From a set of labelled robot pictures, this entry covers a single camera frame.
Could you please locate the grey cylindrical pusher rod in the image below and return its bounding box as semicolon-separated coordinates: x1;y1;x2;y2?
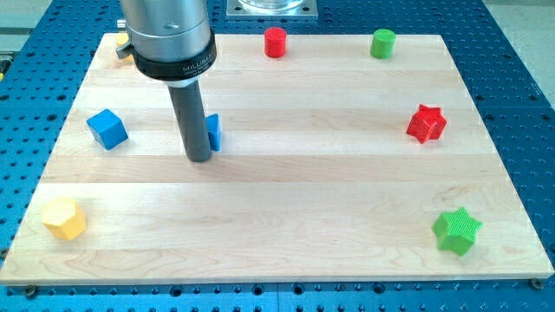
168;81;212;162

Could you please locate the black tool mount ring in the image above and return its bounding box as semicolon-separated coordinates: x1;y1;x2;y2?
131;29;217;81

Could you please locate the blue triangle block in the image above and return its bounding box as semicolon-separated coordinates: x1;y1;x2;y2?
206;114;221;152

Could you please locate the yellow block behind arm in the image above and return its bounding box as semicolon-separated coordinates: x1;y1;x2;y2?
115;32;133;62

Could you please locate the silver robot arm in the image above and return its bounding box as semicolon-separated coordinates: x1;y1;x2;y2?
116;0;217;162

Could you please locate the blue cube block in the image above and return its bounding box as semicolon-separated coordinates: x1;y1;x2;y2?
87;109;128;150

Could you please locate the red cylinder block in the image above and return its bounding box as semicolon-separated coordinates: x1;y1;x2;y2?
264;27;287;58

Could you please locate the light wooden board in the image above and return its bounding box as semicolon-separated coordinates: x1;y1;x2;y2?
1;34;553;286

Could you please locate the yellow hexagon block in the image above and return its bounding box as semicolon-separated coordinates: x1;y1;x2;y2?
41;198;87;241

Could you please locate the green cylinder block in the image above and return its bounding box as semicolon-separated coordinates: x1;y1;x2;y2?
369;29;396;59

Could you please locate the red star block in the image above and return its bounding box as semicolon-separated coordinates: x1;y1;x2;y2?
406;104;447;144

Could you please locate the green star block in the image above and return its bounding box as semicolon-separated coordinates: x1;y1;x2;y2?
432;207;483;257

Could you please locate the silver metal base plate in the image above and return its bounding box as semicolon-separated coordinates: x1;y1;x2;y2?
226;0;318;21

